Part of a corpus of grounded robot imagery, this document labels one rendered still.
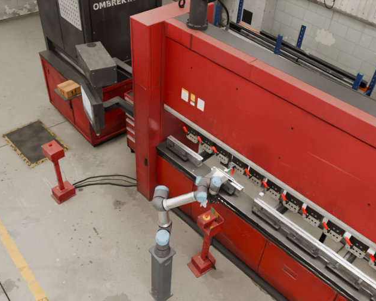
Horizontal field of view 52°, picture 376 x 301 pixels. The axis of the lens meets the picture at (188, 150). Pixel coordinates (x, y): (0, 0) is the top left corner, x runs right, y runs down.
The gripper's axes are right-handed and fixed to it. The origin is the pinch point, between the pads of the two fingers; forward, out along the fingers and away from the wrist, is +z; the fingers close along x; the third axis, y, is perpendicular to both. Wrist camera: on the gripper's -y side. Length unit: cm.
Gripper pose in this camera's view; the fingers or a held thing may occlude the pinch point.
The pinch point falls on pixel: (207, 203)
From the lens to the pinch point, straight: 322.0
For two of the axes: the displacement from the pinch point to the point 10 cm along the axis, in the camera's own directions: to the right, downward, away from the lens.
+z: -1.4, 6.6, 7.4
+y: 4.3, 7.1, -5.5
